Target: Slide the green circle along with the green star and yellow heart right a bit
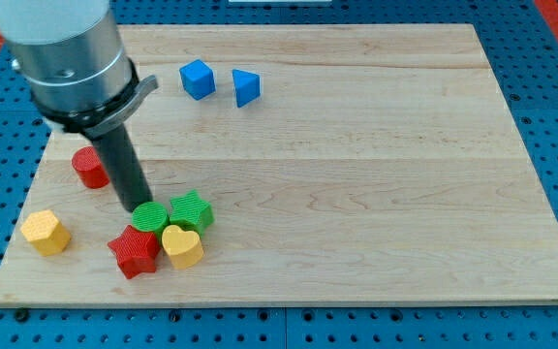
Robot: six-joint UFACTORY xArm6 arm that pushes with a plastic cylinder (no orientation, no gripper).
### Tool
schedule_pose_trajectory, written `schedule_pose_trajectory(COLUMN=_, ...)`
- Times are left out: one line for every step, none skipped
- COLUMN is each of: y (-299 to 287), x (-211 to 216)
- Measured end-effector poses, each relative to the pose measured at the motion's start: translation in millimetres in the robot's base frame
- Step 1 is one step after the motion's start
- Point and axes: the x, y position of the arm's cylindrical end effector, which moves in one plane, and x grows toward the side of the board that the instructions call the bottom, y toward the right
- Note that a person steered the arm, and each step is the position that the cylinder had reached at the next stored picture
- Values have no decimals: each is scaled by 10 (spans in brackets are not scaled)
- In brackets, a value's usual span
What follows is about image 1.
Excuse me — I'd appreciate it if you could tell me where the green star block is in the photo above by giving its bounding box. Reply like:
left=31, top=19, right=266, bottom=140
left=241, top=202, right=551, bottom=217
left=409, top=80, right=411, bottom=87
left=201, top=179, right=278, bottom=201
left=170, top=190, right=214, bottom=238

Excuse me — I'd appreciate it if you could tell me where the yellow heart block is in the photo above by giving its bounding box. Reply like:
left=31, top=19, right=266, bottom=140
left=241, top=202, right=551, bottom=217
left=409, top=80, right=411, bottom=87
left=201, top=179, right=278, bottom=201
left=162, top=225, right=204, bottom=270

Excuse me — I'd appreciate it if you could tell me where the green circle block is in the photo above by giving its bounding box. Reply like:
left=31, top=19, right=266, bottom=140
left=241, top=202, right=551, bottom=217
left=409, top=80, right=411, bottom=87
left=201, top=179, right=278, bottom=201
left=132, top=202, right=170, bottom=242

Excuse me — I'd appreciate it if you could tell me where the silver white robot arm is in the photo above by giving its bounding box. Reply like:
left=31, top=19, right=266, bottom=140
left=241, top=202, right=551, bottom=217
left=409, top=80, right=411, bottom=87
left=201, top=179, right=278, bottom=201
left=0, top=0, right=158, bottom=140

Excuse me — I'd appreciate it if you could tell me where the red star block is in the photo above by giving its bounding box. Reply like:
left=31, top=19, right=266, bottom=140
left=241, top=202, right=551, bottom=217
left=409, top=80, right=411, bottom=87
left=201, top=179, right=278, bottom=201
left=107, top=225, right=161, bottom=279

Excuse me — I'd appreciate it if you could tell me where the light wooden board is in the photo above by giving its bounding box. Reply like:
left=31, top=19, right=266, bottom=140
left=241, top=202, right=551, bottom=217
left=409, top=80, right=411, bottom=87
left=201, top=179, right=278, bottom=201
left=0, top=24, right=558, bottom=308

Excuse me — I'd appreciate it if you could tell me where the blue triangle block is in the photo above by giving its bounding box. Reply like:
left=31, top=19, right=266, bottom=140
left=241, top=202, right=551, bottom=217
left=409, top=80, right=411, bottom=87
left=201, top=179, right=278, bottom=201
left=232, top=69, right=261, bottom=108

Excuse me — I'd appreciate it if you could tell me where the blue cube block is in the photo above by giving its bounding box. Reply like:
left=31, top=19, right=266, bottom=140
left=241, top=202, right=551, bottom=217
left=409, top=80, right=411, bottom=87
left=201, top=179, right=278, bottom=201
left=179, top=59, right=216, bottom=101

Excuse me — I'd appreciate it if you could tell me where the red cylinder block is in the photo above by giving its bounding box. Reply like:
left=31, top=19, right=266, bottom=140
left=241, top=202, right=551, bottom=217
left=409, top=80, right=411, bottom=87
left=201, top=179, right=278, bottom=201
left=71, top=146, right=109, bottom=189

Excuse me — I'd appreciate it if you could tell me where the yellow hexagon block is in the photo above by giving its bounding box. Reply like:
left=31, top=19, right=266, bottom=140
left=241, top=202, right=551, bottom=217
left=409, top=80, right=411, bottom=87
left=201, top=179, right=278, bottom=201
left=20, top=210, right=72, bottom=257

